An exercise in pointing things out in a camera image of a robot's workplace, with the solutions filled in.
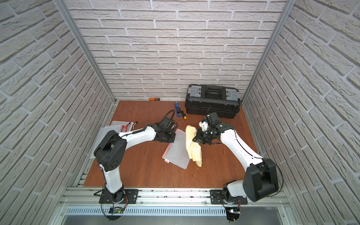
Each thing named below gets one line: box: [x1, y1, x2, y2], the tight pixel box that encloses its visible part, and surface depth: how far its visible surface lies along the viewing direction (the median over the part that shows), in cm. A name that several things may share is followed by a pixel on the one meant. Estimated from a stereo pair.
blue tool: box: [175, 101, 182, 118], surface depth 115 cm
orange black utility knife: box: [148, 97, 160, 102], surface depth 124 cm
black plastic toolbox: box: [184, 83, 241, 119], surface depth 102 cm
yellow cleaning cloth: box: [185, 125, 203, 168], surface depth 78 cm
